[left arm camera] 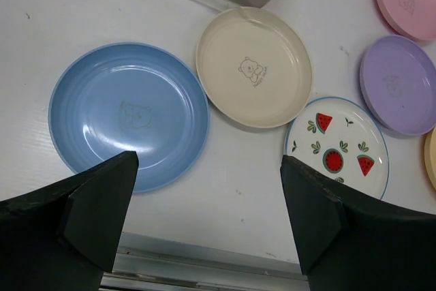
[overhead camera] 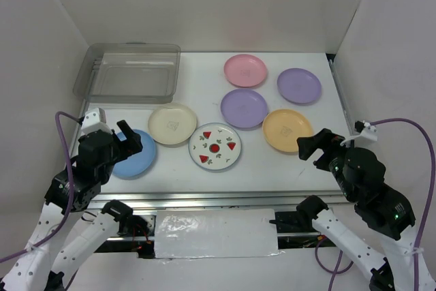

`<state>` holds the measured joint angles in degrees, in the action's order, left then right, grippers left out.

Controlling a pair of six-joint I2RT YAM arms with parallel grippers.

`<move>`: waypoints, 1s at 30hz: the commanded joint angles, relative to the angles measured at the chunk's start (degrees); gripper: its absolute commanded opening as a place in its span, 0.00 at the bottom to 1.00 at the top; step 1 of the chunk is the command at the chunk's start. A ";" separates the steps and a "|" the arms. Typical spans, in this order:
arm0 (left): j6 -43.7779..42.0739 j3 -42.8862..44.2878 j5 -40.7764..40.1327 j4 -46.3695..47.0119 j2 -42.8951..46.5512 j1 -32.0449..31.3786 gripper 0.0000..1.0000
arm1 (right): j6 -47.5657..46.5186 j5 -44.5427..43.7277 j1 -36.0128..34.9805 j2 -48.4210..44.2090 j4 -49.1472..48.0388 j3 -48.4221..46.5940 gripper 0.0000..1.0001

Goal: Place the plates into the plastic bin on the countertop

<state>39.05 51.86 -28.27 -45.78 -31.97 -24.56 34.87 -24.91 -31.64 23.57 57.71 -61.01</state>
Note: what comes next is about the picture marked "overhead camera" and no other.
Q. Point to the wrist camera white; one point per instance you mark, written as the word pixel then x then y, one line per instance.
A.
pixel 94 120
pixel 366 131

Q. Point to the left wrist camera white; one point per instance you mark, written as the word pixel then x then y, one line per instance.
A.
pixel 94 120

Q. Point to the white cover sheet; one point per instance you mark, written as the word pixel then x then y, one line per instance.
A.
pixel 224 233

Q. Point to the clear plastic bin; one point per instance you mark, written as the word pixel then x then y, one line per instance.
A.
pixel 128 73

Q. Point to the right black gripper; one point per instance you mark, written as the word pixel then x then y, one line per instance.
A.
pixel 323 139

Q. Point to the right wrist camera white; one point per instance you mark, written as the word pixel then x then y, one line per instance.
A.
pixel 366 131

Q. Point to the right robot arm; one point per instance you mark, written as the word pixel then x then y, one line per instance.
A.
pixel 387 212

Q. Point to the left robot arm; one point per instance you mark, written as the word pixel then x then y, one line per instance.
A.
pixel 48 262

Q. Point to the aluminium rail frame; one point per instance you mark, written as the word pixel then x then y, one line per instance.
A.
pixel 263 176

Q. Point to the orange plate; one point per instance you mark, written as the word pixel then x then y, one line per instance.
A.
pixel 281 129

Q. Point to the blue plate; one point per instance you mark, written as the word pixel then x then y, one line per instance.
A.
pixel 139 163

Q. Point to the purple plate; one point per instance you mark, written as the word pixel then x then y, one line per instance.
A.
pixel 299 86
pixel 244 108

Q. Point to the white watermelon pattern plate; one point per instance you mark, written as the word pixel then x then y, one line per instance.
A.
pixel 215 146

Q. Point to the pink plate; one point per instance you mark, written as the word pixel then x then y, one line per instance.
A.
pixel 245 70

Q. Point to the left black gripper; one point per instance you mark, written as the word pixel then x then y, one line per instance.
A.
pixel 132 144

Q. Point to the cream plate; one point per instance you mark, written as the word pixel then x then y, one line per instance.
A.
pixel 172 124

